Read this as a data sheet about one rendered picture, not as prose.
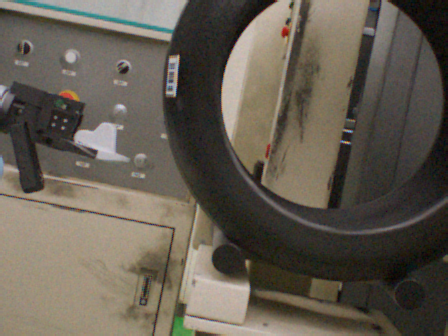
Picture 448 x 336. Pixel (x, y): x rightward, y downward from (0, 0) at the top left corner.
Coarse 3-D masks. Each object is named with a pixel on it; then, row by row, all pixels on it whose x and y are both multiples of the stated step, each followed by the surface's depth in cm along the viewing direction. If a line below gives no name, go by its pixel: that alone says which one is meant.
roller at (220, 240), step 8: (216, 232) 147; (216, 240) 136; (224, 240) 132; (216, 248) 128; (224, 248) 128; (232, 248) 128; (216, 256) 128; (224, 256) 128; (232, 256) 128; (240, 256) 128; (216, 264) 128; (224, 264) 128; (232, 264) 128; (224, 272) 128
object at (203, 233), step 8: (200, 208) 162; (200, 216) 162; (200, 224) 162; (208, 224) 162; (200, 232) 162; (208, 232) 162; (192, 240) 163; (200, 240) 162; (208, 240) 162; (240, 248) 162; (248, 256) 162
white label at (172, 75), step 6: (174, 60) 126; (168, 66) 128; (174, 66) 125; (168, 72) 128; (174, 72) 125; (168, 78) 128; (174, 78) 125; (168, 84) 127; (174, 84) 125; (168, 90) 127; (174, 90) 125; (168, 96) 127; (174, 96) 125
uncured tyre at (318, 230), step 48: (192, 0) 128; (240, 0) 124; (432, 0) 151; (192, 48) 125; (432, 48) 154; (192, 96) 125; (192, 144) 126; (432, 144) 155; (192, 192) 131; (240, 192) 126; (432, 192) 153; (240, 240) 130; (288, 240) 126; (336, 240) 126; (384, 240) 126; (432, 240) 126
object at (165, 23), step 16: (16, 0) 193; (32, 0) 193; (48, 0) 193; (64, 0) 193; (80, 0) 193; (96, 0) 193; (112, 0) 193; (128, 0) 193; (144, 0) 193; (160, 0) 193; (176, 0) 193; (96, 16) 193; (112, 16) 194; (128, 16) 194; (144, 16) 194; (160, 16) 194; (176, 16) 194
